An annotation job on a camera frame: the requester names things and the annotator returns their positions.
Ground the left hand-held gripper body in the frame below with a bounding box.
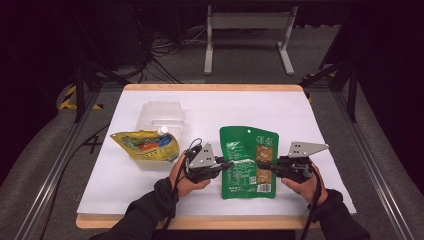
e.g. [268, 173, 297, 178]
[182, 142, 224, 184]

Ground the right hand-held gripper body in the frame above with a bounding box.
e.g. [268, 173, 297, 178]
[276, 141, 330, 184]

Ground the green pouch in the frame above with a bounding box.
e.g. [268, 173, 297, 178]
[218, 125, 280, 201]

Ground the yellow spouted pouch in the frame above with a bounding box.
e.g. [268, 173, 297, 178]
[109, 125, 181, 164]

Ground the clear plastic container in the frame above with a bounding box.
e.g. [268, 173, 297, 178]
[134, 100, 186, 172]

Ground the person's right hand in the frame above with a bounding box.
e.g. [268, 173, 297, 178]
[280, 162, 330, 205]

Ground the person's left hand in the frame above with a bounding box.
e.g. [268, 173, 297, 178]
[168, 152, 212, 199]

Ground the white table sheet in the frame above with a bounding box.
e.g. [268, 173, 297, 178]
[76, 89, 357, 216]

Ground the white metal stand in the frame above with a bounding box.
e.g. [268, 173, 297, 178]
[203, 5, 299, 77]

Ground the yellow black hazard tape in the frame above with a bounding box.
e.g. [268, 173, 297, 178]
[58, 85, 103, 111]

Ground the right hand-held gripper cable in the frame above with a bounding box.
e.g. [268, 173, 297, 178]
[299, 162, 325, 240]

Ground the hand-held gripper cable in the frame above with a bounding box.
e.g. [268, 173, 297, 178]
[151, 137, 204, 240]
[299, 162, 325, 240]

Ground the left hand-held gripper cable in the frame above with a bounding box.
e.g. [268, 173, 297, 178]
[151, 137, 204, 240]

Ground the aluminium rail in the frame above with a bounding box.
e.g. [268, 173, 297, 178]
[332, 90, 416, 240]
[14, 89, 102, 240]

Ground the bundle of floor cables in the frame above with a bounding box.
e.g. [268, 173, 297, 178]
[132, 5, 208, 85]

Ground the black floor cable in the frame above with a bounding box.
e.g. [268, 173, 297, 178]
[39, 123, 112, 240]

